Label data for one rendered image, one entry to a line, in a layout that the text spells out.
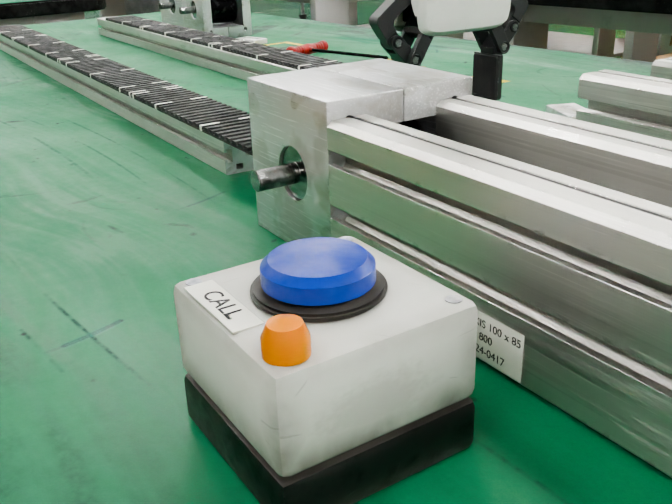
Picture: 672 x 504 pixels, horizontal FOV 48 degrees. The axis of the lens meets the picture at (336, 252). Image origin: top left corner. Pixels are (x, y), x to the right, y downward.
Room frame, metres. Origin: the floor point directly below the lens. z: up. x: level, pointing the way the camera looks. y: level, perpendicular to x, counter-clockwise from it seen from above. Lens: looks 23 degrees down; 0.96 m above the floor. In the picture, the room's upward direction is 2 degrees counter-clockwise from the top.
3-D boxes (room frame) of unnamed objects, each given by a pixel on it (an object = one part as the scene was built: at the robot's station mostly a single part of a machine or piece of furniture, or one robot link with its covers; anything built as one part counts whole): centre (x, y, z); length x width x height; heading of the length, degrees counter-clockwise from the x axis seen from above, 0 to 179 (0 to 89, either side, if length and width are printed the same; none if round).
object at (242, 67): (1.08, 0.16, 0.79); 0.96 x 0.04 x 0.03; 32
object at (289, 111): (0.44, -0.01, 0.83); 0.12 x 0.09 x 0.10; 122
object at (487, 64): (0.69, -0.15, 0.84); 0.03 x 0.03 x 0.07; 32
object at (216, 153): (0.98, 0.32, 0.79); 0.96 x 0.04 x 0.03; 32
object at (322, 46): (1.09, -0.02, 0.79); 0.16 x 0.08 x 0.02; 47
